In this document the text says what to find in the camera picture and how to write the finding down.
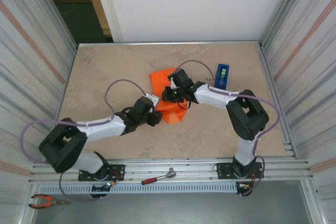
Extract red handled ratchet wrench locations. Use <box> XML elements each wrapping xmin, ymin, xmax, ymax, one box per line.
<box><xmin>141</xmin><ymin>167</ymin><xmax>177</xmax><ymax>185</ymax></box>

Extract long aluminium base rail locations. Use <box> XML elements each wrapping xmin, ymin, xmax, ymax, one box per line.
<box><xmin>28</xmin><ymin>158</ymin><xmax>314</xmax><ymax>184</ymax></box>

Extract orange wrapping paper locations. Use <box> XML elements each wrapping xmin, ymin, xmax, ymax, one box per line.
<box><xmin>149</xmin><ymin>67</ymin><xmax>188</xmax><ymax>125</ymax></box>

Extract blue tape dispenser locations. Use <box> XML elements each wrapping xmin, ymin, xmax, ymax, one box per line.
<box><xmin>214</xmin><ymin>63</ymin><xmax>230</xmax><ymax>90</ymax></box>

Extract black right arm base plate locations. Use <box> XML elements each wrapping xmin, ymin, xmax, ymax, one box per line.
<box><xmin>216</xmin><ymin>162</ymin><xmax>264</xmax><ymax>180</ymax></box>

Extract aluminium table side rail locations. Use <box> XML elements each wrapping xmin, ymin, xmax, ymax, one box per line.
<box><xmin>256</xmin><ymin>42</ymin><xmax>299</xmax><ymax>159</ymax></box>

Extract aluminium frame post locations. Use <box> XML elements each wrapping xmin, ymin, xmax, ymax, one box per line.
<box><xmin>259</xmin><ymin>0</ymin><xmax>312</xmax><ymax>49</ymax></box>

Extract orange handled pliers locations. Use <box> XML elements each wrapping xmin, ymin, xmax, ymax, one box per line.
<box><xmin>28</xmin><ymin>194</ymin><xmax>71</xmax><ymax>209</ymax></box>

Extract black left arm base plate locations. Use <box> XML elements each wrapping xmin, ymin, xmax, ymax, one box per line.
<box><xmin>78</xmin><ymin>164</ymin><xmax>125</xmax><ymax>182</ymax></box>

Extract aluminium table end rail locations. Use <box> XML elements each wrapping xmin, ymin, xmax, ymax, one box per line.
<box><xmin>78</xmin><ymin>40</ymin><xmax>263</xmax><ymax>49</ymax></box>

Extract grey slotted cable duct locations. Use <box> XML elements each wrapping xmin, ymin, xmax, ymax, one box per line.
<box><xmin>38</xmin><ymin>183</ymin><xmax>238</xmax><ymax>194</ymax></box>

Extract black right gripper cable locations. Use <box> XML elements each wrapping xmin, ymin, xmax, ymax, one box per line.
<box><xmin>177</xmin><ymin>99</ymin><xmax>192</xmax><ymax>111</ymax></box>

